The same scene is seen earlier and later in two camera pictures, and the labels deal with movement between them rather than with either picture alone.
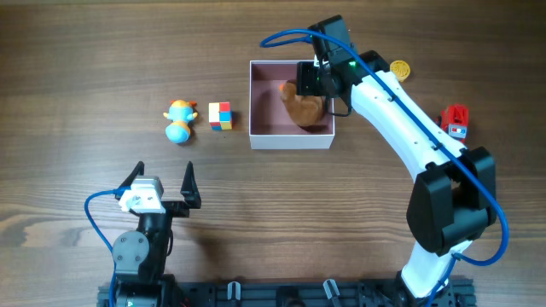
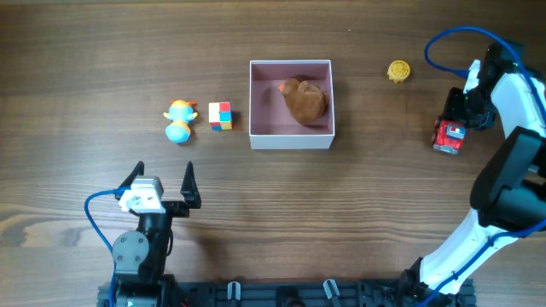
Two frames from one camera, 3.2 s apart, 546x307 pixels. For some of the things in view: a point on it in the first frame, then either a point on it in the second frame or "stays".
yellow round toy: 401,69 stays
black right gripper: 303,78 -> 451,112
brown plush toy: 307,110 stays
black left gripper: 180,209 stays
